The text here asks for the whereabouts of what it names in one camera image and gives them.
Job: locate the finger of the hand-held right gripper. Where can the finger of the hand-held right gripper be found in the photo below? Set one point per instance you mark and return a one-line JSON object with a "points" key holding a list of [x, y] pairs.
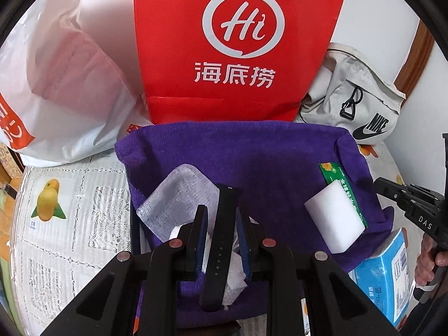
{"points": [[393, 192]]}

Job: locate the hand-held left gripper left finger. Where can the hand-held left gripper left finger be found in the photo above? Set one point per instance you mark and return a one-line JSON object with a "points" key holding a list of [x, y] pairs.
{"points": [[201, 241]]}

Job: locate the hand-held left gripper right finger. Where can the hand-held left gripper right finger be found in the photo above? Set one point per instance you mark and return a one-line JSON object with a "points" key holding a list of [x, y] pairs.
{"points": [[244, 245]]}

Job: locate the white paper tissue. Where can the white paper tissue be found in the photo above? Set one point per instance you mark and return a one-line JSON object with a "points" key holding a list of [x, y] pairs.
{"points": [[232, 280]]}

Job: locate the dark green snack packet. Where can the dark green snack packet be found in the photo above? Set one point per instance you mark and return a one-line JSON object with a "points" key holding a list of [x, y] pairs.
{"points": [[332, 173]]}

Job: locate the white sponge block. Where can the white sponge block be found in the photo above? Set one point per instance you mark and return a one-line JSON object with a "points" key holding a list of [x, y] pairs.
{"points": [[332, 213]]}

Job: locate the purple cloth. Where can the purple cloth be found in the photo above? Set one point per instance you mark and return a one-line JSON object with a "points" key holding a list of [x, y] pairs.
{"points": [[266, 161]]}

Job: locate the person's right hand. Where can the person's right hand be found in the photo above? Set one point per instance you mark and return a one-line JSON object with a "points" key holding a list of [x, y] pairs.
{"points": [[425, 262]]}

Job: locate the blue white tissue pack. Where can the blue white tissue pack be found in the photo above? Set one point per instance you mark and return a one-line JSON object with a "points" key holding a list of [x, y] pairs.
{"points": [[385, 273]]}

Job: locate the grey waist bag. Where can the grey waist bag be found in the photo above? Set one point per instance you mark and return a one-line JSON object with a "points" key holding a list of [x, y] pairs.
{"points": [[336, 87]]}

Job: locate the fruit print tablecloth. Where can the fruit print tablecloth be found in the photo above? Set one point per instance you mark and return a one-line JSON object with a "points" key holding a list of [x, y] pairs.
{"points": [[87, 199]]}

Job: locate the red paper shopping bag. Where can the red paper shopping bag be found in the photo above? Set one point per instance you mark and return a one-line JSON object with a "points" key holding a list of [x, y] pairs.
{"points": [[168, 59]]}

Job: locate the white plastic shopping bag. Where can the white plastic shopping bag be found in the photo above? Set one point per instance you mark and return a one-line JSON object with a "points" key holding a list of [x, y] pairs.
{"points": [[70, 77]]}

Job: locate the brown wooden door frame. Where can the brown wooden door frame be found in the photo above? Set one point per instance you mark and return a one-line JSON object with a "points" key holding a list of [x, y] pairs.
{"points": [[420, 52]]}

